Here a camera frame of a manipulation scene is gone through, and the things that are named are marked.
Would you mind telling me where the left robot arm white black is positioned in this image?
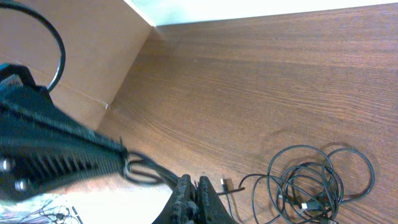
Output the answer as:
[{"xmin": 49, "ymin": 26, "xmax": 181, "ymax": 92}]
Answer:
[{"xmin": 1, "ymin": 63, "xmax": 127, "ymax": 202}]

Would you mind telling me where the black cable bundle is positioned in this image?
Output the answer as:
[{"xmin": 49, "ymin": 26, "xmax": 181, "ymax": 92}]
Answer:
[{"xmin": 123, "ymin": 144, "xmax": 376, "ymax": 224}]

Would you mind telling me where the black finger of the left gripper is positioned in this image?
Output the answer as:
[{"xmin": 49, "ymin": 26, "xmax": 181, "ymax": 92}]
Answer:
[{"xmin": 1, "ymin": 87, "xmax": 127, "ymax": 199}]

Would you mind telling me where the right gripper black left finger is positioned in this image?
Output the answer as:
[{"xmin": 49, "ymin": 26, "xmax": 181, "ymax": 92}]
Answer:
[{"xmin": 152, "ymin": 174, "xmax": 196, "ymax": 224}]

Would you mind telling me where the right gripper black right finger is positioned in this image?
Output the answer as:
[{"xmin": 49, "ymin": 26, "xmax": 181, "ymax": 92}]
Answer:
[{"xmin": 197, "ymin": 176, "xmax": 235, "ymax": 224}]

